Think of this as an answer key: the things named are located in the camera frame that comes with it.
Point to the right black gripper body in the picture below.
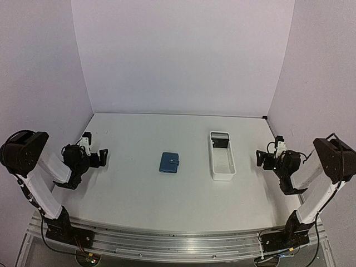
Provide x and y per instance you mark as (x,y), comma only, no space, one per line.
(281,170)

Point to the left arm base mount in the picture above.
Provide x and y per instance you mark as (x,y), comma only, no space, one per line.
(61,230)

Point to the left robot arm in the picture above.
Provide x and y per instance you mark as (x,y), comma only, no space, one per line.
(25,156)

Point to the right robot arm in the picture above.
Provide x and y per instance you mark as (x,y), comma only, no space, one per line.
(330,158)

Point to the black VIP card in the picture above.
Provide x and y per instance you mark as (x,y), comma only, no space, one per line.
(220,140)

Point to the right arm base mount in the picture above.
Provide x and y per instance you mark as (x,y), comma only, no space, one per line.
(293,235)

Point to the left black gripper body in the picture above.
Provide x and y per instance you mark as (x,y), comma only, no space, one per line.
(81,167)

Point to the white plastic tray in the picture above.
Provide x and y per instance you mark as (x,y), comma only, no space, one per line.
(222,164)

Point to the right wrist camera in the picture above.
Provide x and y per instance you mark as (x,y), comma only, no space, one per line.
(279,145)

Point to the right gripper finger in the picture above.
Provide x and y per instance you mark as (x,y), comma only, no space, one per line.
(263,159)
(289,190)

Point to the blue card holder wallet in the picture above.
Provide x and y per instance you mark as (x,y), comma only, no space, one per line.
(169,162)

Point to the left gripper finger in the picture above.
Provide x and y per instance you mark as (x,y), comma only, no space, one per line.
(66,185)
(101,158)

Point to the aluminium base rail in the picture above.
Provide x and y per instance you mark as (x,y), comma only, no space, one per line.
(121,246)

